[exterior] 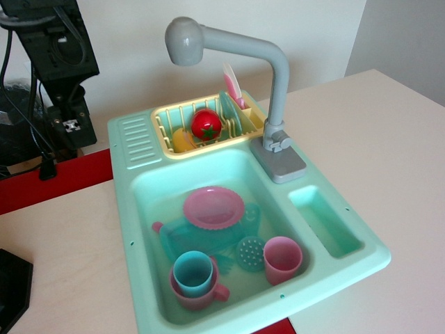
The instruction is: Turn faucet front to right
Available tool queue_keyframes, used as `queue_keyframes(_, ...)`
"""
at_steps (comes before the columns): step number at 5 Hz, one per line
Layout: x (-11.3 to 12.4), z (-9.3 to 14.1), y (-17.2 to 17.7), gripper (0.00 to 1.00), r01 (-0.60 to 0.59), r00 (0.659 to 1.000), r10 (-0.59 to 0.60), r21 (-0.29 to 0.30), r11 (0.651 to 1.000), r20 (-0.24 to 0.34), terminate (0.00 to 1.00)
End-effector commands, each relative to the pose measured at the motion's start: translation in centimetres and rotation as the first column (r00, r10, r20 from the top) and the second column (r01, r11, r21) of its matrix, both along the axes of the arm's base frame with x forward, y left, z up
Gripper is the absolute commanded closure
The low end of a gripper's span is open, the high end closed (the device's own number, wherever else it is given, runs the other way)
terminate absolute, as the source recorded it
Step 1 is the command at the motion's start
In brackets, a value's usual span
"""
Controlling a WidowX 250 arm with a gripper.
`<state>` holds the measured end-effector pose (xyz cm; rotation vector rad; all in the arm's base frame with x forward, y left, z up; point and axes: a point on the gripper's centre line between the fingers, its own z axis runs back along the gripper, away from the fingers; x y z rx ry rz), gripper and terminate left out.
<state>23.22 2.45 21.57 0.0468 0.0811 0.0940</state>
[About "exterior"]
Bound orange toy plate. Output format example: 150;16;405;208
172;128;197;153

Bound teal toy tray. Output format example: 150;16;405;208
152;218;247;262

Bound red toy tomato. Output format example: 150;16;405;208
191;109;223;141

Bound grey toy faucet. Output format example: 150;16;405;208
165;17;307;184

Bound black box lower left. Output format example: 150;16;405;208
1;249;33;333

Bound teal toy fork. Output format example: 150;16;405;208
211;247;236;276

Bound black cable bundle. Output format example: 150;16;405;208
0;27;56;175

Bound yellow dish rack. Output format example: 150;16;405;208
150;93;266;159

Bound teal slotted spoon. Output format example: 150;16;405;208
236;236;266;272

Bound black plug on table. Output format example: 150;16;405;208
39;159;57;181

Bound teal plate in rack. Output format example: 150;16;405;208
218;90;242;136

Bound blue toy cup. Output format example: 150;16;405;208
172;250;213;299

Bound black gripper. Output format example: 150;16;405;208
13;17;99;150

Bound pink toy mug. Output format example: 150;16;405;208
168;257;230;312

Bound pink toy cup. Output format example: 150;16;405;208
264;236;303;285

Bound pink scalloped plate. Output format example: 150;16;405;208
183;186;245;230

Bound pink white toy utensils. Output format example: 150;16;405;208
222;63;247;109

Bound mint green toy sink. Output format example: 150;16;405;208
108;108;391;333

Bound teal smiley spatula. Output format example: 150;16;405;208
240;202;261;236

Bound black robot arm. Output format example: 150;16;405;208
1;1;99;150

